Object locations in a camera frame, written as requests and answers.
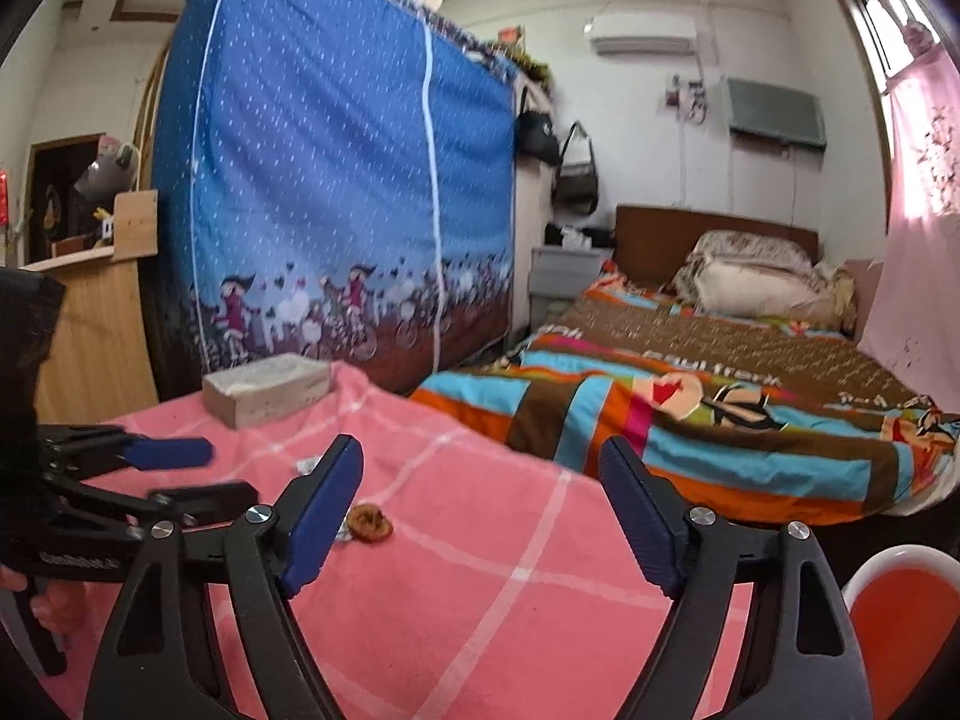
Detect plain wooden board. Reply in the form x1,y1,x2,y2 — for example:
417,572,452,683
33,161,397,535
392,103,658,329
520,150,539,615
112,190,160,262

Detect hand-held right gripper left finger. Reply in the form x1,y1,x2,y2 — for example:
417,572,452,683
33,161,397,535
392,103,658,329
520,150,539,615
82,433,366,720

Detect grey nightstand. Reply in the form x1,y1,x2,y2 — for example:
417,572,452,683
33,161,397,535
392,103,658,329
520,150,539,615
529,246,612,323

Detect colourful patchwork bed cover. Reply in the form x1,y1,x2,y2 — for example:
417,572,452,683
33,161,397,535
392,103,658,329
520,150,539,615
409,274,960,527

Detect grey stone brick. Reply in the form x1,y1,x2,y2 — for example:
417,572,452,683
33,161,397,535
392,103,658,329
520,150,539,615
202,356,333,430

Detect white air conditioner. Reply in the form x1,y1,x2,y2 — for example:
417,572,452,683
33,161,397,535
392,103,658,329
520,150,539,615
589,13,698,56

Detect cream pillow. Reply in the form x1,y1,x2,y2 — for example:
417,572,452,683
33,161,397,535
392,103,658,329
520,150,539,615
690,255,835,317

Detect pink plaid blanket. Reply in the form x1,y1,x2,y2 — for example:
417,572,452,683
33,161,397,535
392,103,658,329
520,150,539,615
30,360,760,720

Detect blue printed fabric wardrobe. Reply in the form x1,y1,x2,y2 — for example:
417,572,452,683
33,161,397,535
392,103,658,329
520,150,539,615
142,0,526,398

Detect person's left hand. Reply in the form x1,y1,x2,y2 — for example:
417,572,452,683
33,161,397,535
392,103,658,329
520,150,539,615
0,562,87,647

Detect red white plastic chair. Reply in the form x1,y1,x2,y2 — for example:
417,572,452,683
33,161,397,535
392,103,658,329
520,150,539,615
840,544,960,720

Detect black handbag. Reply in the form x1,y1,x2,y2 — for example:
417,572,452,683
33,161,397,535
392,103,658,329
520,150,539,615
517,86,562,166

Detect brown wooden headboard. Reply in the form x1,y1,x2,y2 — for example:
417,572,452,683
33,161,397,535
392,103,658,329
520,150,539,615
615,204,822,280

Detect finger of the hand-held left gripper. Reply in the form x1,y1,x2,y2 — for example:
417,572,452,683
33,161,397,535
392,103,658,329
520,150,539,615
37,424,216,471
45,478,260,535

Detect wall socket cluster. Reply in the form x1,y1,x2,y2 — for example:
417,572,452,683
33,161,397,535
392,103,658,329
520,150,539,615
664,75,710,125

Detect light wooden desk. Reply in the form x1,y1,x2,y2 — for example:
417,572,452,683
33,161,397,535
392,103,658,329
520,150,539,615
22,244,162,425

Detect brown handbag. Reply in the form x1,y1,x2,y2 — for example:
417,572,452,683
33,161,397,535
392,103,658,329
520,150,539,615
553,121,601,215

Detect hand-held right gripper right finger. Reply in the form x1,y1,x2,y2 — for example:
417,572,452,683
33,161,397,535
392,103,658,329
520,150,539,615
598,435,875,720

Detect brown walnut shell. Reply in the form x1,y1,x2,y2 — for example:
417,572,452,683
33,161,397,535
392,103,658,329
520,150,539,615
346,504,394,544

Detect pink curtain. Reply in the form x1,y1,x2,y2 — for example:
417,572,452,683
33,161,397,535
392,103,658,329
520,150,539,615
855,22,960,413

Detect grey stuffed toy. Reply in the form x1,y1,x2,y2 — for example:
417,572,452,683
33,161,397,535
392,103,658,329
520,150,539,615
71,136,140,205

